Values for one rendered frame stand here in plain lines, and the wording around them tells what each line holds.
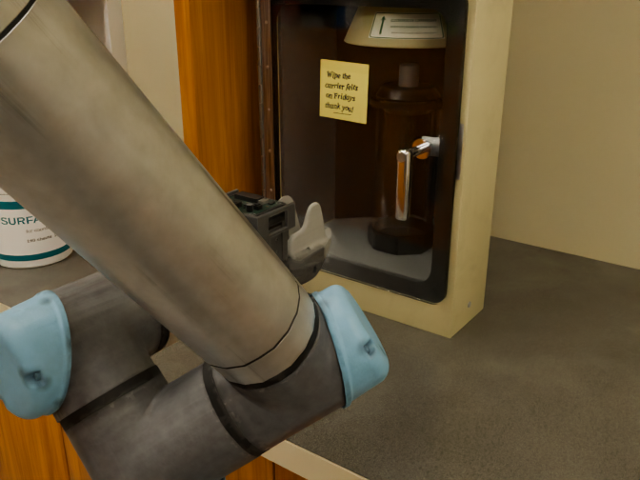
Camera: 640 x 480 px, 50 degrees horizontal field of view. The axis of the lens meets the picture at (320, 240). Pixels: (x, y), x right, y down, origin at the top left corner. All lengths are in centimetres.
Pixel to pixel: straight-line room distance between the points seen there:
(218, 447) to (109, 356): 10
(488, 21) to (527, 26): 41
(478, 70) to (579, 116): 43
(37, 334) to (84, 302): 4
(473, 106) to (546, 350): 34
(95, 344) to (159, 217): 18
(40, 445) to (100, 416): 84
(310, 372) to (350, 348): 3
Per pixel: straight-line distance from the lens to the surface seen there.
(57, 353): 47
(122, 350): 49
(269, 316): 39
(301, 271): 63
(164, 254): 33
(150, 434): 48
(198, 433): 47
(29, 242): 124
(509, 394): 86
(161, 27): 181
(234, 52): 105
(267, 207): 61
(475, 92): 87
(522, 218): 134
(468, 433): 79
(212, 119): 103
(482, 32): 86
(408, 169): 84
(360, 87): 91
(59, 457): 128
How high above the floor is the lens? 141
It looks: 22 degrees down
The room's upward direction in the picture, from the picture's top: straight up
